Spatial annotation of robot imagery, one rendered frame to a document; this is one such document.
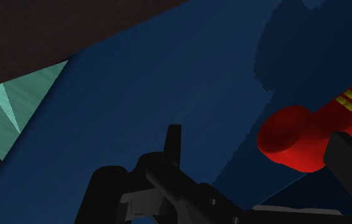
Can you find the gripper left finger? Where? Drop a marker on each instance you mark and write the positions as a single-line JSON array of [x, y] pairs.
[[175, 192]]

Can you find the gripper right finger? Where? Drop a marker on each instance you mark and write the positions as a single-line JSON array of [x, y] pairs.
[[349, 161]]

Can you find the red phone with yellow keys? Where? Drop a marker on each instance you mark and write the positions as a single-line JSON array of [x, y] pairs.
[[290, 145]]

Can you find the blue furniture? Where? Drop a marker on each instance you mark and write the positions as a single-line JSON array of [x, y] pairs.
[[163, 77]]

